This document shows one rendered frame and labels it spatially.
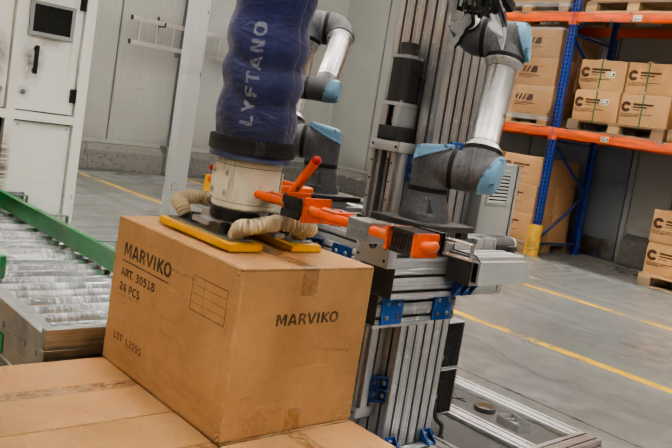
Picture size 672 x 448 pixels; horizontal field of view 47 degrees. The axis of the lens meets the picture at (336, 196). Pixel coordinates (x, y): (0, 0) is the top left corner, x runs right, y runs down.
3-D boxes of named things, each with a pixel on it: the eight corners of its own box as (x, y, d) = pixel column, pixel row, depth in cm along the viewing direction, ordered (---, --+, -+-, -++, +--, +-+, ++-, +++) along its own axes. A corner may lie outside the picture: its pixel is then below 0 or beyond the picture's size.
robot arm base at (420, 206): (420, 214, 241) (425, 183, 240) (458, 224, 230) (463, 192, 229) (387, 213, 230) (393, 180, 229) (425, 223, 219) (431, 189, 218)
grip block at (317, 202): (277, 215, 182) (281, 191, 182) (308, 216, 189) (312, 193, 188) (299, 223, 176) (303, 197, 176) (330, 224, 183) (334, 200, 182)
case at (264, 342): (101, 355, 214) (119, 214, 210) (222, 344, 240) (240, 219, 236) (217, 445, 169) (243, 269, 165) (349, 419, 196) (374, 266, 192)
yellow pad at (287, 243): (217, 223, 217) (220, 206, 217) (246, 224, 224) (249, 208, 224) (291, 252, 193) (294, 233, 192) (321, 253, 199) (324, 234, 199)
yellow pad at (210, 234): (157, 221, 205) (160, 203, 204) (190, 223, 211) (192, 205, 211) (228, 252, 180) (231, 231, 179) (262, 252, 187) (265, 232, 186)
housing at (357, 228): (343, 236, 167) (347, 216, 167) (365, 236, 172) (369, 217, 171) (365, 243, 162) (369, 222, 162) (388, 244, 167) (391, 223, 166)
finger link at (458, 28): (436, 37, 197) (458, 7, 192) (451, 41, 201) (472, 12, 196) (443, 44, 195) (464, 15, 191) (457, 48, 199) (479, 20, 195)
